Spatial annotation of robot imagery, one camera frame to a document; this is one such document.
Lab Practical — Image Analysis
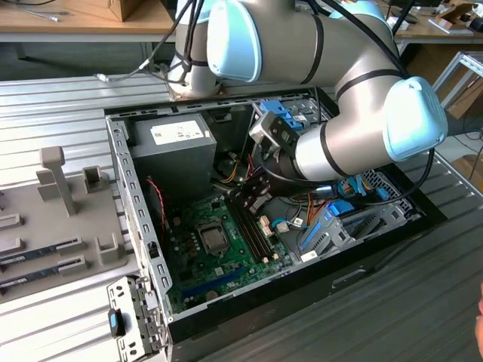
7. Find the black RAM slot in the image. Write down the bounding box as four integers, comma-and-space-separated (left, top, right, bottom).
229, 203, 265, 264
241, 207, 274, 261

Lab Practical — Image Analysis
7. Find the large blue disk carrier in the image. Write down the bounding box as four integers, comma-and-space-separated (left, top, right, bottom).
260, 98, 303, 132

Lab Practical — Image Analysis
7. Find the metal disk bay cage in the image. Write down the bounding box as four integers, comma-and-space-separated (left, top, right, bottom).
243, 94, 333, 159

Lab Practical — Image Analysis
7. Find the perforated metal drive cage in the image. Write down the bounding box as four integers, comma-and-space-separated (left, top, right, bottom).
301, 168, 424, 262

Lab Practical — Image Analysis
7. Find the green motherboard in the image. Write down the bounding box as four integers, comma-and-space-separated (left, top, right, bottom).
165, 194, 300, 314

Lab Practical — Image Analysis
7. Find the grey power supply unit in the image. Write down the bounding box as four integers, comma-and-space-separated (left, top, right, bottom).
126, 114, 219, 204

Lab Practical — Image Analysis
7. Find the blue expansion slot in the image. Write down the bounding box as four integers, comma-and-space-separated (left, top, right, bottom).
180, 265, 245, 299

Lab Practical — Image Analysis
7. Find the black case fan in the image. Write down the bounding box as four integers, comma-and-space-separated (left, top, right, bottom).
145, 176, 170, 235

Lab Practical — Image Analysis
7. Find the black open PC case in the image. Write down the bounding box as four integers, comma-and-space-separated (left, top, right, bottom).
103, 87, 450, 362

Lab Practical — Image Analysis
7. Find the large brown cardboard box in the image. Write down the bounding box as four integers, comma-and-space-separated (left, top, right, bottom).
405, 44, 483, 121

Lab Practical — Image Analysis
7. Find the small brown cardboard box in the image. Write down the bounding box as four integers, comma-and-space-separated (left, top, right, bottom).
451, 153, 483, 184

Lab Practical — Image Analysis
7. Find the black tripod pole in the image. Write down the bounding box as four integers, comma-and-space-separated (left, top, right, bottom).
390, 0, 418, 38

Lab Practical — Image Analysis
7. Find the black latch with blue tab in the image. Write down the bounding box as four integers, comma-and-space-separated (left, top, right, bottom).
108, 308, 126, 338

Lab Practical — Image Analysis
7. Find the tan cardboard box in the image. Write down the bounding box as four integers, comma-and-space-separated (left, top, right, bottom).
62, 0, 141, 23

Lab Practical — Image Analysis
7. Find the small open cardboard box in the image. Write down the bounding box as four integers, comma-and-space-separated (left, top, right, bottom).
433, 2, 475, 33

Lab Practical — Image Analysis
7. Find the grey parts rack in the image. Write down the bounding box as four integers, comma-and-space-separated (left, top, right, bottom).
0, 146, 133, 305

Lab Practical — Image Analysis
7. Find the RAM stick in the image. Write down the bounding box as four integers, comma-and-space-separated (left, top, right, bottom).
0, 262, 63, 290
0, 241, 61, 265

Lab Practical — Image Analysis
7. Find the orange yellow wire bundle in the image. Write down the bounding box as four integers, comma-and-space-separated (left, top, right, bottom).
218, 152, 330, 229

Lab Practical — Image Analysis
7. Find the black camera bracket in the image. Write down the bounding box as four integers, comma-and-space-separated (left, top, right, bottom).
268, 114, 303, 152

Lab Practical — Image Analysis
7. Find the white plug with blue wire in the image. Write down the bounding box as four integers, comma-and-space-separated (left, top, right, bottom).
272, 216, 305, 233

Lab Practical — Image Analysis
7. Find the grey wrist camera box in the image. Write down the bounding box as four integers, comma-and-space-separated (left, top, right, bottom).
248, 112, 274, 144

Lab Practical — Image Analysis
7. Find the light blue data wire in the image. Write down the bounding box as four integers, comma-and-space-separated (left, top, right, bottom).
337, 176, 365, 198

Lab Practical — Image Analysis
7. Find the blue plastic rail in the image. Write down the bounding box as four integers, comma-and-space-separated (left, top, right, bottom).
300, 217, 326, 252

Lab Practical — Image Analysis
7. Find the small blue carrier handle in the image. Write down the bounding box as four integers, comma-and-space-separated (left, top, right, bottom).
329, 201, 356, 217

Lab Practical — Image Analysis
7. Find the red black twisted wire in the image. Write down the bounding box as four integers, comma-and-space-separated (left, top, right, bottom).
146, 176, 168, 232

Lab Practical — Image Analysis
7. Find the thin black cable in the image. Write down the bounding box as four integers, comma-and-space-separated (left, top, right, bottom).
177, 0, 205, 78

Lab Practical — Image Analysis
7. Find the aluminium profile frame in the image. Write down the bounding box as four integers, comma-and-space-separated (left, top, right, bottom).
432, 50, 483, 112

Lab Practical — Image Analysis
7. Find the hinged metal card bracket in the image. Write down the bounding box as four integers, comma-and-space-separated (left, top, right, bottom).
106, 274, 170, 362

